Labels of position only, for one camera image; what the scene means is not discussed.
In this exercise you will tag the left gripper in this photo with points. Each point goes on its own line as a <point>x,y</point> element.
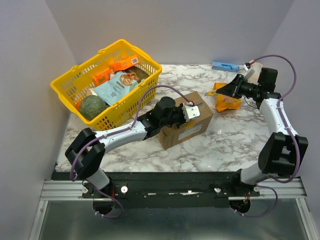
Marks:
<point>179,108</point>

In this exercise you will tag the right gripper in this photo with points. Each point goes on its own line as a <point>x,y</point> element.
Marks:
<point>238,85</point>

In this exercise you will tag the yellow utility knife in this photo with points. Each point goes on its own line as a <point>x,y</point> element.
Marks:
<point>210,93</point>

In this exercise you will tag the brown cardboard express box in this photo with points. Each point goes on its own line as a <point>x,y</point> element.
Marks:
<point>172,136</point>

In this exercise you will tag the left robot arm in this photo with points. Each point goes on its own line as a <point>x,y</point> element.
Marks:
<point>87,150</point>

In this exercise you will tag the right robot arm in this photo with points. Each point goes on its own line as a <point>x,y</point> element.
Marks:
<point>282,154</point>

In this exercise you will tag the blue box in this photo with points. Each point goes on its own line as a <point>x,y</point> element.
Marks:
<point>227,67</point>

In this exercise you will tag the orange barcode box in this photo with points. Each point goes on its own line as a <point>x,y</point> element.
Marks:
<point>124,64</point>

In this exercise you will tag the orange candy box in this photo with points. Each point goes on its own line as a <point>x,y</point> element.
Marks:
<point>102,76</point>

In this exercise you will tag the orange snack bag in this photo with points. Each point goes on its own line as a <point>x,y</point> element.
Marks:
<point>223,102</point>

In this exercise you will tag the beige paper bag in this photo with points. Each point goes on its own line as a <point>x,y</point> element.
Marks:
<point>257,67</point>

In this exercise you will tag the light blue chips bag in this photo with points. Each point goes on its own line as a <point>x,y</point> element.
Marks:
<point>117,87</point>

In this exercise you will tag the green melon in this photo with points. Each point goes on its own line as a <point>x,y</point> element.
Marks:
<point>91,106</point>

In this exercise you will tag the yellow plastic basket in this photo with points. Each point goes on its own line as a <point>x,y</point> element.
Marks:
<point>77,83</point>

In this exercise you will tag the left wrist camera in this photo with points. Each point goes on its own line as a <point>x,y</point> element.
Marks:
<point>190,111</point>

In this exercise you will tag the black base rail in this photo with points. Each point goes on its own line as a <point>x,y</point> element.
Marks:
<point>159,190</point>

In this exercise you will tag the aluminium frame rail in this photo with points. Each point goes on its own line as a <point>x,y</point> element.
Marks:
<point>62,190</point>

